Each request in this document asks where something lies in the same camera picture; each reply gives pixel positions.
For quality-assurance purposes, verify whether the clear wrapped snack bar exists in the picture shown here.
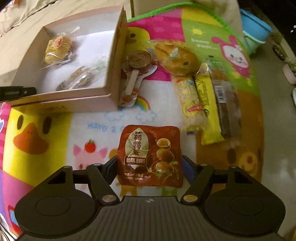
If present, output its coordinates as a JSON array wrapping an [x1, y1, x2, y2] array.
[[55, 56, 108, 91]]

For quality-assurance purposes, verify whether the small bread yellow packet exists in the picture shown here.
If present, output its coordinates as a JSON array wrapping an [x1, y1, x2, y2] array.
[[42, 26, 80, 68]]

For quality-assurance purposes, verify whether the colourful cartoon play mat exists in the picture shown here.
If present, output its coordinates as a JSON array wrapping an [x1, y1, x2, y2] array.
[[1, 2, 264, 235]]

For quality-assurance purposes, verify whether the oat cracker snack packet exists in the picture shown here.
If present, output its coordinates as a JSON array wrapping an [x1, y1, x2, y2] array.
[[171, 75, 207, 132]]

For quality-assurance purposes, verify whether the olive green bed sheet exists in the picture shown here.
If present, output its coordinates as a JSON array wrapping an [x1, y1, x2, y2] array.
[[1, 1, 174, 86]]

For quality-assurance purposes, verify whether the brown quail eggs pouch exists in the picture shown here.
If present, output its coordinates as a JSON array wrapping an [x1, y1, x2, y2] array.
[[117, 125, 183, 188]]

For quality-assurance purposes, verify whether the yellow wrapped snack bar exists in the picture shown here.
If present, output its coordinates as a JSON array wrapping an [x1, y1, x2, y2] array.
[[194, 61, 224, 146]]

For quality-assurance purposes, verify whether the brown wrapped snack bar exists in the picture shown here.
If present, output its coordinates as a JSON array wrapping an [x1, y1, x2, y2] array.
[[206, 56, 241, 138]]

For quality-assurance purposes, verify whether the brown swirl lollipop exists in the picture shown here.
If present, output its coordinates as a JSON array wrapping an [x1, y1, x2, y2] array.
[[119, 50, 158, 108]]

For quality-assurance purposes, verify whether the pink cardboard box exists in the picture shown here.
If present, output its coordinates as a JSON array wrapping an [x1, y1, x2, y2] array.
[[3, 6, 127, 113]]

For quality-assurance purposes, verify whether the blue plastic basin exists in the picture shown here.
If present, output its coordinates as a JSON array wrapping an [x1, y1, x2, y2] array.
[[240, 9, 273, 55]]

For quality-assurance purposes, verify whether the wrapped round bread bun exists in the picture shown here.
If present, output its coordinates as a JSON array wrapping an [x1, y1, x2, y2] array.
[[145, 40, 200, 76]]

